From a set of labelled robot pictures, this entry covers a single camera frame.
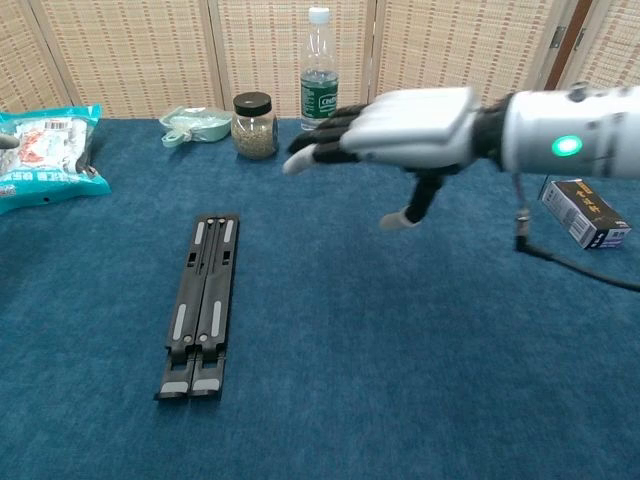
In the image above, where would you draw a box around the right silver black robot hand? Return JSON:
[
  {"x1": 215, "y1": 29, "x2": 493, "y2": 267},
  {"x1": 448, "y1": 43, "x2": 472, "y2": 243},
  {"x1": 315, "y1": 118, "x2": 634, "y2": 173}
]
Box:
[{"x1": 281, "y1": 87, "x2": 481, "y2": 231}]

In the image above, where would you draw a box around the black folding laptop stand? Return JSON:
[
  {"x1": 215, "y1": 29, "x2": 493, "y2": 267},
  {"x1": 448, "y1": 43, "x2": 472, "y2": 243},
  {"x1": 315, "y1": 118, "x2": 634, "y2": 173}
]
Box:
[{"x1": 153, "y1": 212, "x2": 241, "y2": 403}]

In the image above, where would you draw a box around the teal snack bag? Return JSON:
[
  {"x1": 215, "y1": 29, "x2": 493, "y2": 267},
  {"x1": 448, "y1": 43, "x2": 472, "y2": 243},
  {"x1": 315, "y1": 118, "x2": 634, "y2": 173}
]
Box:
[{"x1": 0, "y1": 103, "x2": 112, "y2": 216}]

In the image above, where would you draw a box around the clear water bottle green label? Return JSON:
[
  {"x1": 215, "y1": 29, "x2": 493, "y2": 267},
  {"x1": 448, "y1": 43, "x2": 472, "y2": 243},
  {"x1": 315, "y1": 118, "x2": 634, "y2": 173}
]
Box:
[{"x1": 299, "y1": 6, "x2": 340, "y2": 132}]

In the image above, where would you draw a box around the glass jar black lid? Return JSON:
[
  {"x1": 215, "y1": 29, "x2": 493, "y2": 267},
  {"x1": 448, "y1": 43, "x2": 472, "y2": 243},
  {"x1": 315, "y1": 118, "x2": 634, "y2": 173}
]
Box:
[{"x1": 230, "y1": 91, "x2": 279, "y2": 161}]

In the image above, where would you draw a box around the woven bamboo folding screen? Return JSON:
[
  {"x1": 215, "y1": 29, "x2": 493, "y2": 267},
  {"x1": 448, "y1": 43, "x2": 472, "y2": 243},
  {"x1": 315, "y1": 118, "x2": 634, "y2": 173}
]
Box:
[{"x1": 0, "y1": 0, "x2": 640, "y2": 122}]

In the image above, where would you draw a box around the small black carton box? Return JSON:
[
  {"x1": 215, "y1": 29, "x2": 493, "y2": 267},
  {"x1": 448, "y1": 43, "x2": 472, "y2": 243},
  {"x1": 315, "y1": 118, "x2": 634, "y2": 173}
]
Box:
[{"x1": 538, "y1": 177, "x2": 632, "y2": 250}]

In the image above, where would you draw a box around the green mini dustpan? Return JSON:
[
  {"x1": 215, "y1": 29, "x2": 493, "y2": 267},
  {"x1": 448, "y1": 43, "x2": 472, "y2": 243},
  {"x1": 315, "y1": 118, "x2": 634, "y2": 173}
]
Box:
[{"x1": 158, "y1": 105, "x2": 234, "y2": 149}]

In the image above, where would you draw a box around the blue table mat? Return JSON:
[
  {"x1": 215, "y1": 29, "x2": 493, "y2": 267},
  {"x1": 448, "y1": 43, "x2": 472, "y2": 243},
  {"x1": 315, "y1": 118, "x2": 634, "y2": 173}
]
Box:
[{"x1": 0, "y1": 117, "x2": 640, "y2": 480}]

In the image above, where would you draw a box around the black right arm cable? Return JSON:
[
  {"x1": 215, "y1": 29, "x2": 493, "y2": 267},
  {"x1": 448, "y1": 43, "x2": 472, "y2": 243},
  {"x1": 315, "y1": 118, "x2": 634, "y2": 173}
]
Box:
[{"x1": 510, "y1": 169, "x2": 640, "y2": 294}]

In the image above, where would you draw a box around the brown wooden post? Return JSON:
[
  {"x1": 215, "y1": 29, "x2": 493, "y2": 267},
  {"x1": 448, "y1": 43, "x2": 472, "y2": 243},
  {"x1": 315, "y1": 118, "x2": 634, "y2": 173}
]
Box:
[{"x1": 542, "y1": 0, "x2": 599, "y2": 92}]

